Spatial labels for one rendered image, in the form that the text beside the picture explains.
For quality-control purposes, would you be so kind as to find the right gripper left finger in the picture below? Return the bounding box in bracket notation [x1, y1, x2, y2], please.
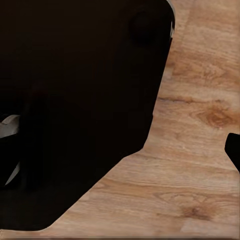
[0, 132, 26, 192]

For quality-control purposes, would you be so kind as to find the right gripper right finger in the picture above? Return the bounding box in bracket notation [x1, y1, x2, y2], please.
[225, 133, 240, 172]

